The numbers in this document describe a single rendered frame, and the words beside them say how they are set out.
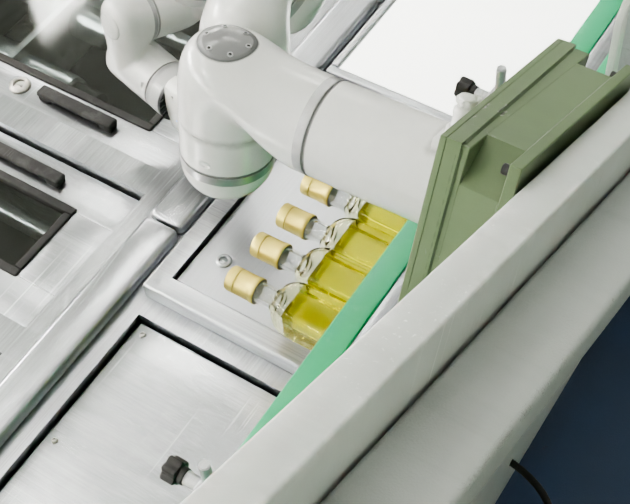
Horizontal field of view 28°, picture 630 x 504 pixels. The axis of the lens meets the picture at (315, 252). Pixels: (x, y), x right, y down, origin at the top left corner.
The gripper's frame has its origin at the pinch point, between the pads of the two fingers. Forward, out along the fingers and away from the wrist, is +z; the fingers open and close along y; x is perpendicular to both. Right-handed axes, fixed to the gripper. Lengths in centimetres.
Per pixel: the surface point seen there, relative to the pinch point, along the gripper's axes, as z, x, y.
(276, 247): 15.1, -8.3, 1.6
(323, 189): 12.2, 2.3, 1.4
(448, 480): 71, -38, 62
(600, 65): 24.1, 42.4, 3.7
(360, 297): 33.8, -11.2, 13.4
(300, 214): 13.0, -2.4, 1.2
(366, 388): 66, -39, 67
